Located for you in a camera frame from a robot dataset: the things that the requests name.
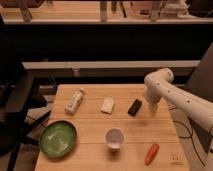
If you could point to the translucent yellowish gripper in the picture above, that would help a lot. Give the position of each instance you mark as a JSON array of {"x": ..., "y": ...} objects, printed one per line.
[{"x": 153, "y": 109}]

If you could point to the black eraser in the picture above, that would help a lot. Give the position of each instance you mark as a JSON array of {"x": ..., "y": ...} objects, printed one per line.
[{"x": 134, "y": 107}]

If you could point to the orange carrot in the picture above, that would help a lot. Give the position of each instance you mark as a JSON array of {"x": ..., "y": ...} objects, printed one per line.
[{"x": 151, "y": 153}]

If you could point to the black office chair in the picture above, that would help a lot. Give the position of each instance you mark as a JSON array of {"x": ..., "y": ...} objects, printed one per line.
[{"x": 18, "y": 93}]

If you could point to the grey chair back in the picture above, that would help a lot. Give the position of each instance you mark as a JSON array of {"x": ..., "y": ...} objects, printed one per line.
[{"x": 200, "y": 84}]

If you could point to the white sponge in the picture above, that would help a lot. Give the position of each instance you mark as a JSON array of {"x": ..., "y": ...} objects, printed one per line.
[{"x": 107, "y": 106}]

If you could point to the white cup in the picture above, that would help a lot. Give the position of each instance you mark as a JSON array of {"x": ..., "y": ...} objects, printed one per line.
[{"x": 114, "y": 139}]

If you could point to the white plastic bottle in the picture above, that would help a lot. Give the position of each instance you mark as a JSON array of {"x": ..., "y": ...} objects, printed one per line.
[{"x": 74, "y": 102}]

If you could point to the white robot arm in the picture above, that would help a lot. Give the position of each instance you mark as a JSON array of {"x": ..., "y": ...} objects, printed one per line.
[{"x": 159, "y": 85}]

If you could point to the green plate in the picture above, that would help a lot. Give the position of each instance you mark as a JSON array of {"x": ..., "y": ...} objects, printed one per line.
[{"x": 58, "y": 139}]

